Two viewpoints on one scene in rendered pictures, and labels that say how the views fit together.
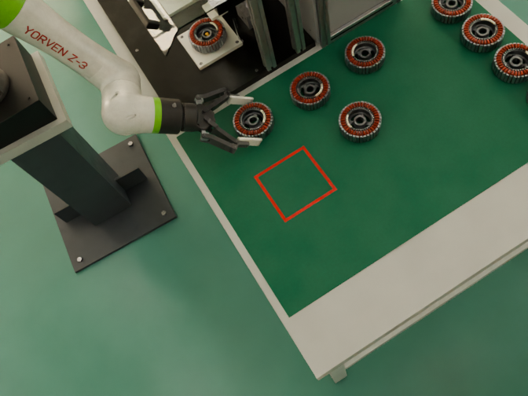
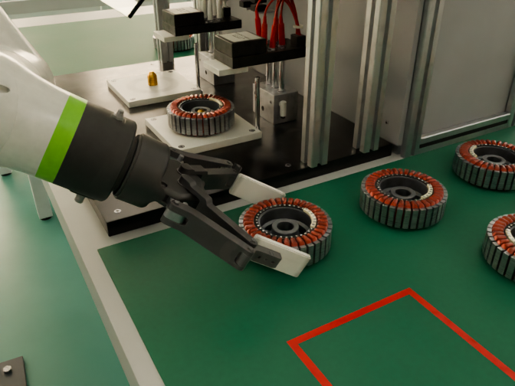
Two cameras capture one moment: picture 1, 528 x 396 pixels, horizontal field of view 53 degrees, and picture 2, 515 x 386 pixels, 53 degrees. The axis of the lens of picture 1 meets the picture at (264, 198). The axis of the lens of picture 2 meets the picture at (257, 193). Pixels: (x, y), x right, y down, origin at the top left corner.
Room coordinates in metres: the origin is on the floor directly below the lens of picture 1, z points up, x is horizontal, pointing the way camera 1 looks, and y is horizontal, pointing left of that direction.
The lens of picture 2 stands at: (0.34, 0.15, 1.13)
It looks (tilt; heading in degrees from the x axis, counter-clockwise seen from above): 30 degrees down; 341
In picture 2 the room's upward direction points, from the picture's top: straight up
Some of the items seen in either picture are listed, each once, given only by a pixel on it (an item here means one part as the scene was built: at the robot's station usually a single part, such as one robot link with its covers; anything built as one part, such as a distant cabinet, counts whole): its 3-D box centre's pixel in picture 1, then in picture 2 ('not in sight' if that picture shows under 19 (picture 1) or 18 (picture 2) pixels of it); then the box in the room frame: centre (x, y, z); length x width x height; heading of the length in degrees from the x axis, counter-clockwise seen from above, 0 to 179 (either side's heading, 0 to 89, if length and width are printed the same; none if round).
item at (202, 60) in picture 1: (209, 40); (201, 128); (1.15, -0.03, 0.78); 0.15 x 0.15 x 0.01; 10
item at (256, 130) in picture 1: (253, 121); (285, 230); (0.82, -0.05, 0.77); 0.11 x 0.11 x 0.04
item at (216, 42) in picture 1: (207, 34); (201, 114); (1.15, -0.03, 0.80); 0.11 x 0.11 x 0.04
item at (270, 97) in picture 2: (248, 11); (274, 101); (1.17, -0.17, 0.80); 0.08 x 0.05 x 0.06; 10
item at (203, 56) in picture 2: not in sight; (216, 67); (1.41, -0.13, 0.80); 0.08 x 0.05 x 0.06; 10
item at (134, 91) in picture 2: not in sight; (152, 86); (1.38, 0.01, 0.78); 0.15 x 0.15 x 0.01; 10
